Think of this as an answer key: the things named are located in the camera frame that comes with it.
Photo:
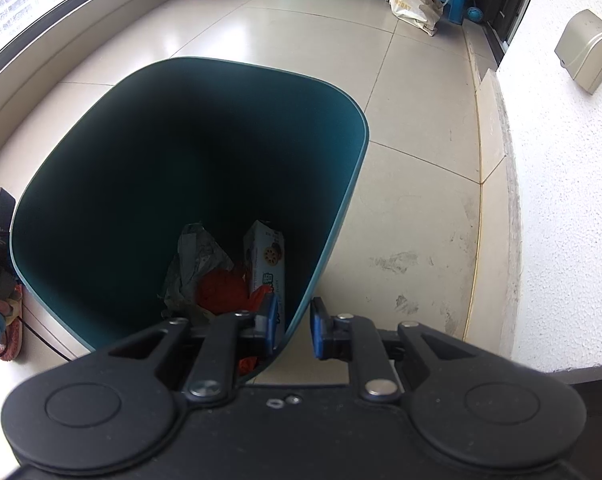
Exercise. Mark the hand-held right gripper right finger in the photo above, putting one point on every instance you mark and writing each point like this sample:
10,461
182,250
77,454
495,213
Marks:
320,330

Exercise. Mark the white tote bag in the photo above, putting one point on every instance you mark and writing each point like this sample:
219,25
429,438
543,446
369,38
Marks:
413,7

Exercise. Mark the red mesh net bag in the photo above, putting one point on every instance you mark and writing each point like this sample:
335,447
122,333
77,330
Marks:
221,287

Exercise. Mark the beige wall outlet cover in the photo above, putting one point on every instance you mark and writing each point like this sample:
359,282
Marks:
586,47

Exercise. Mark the white purple biscuit packet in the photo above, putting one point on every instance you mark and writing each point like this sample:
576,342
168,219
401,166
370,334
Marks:
263,255

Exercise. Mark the dark teal plastic bin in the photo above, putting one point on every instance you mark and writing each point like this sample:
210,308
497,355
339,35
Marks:
131,160

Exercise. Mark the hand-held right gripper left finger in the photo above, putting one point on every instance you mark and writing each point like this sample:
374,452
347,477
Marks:
269,322

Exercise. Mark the small blue ball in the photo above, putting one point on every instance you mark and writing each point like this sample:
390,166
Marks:
475,14

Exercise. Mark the silver foil wrapper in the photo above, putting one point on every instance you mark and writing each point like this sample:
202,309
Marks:
196,260

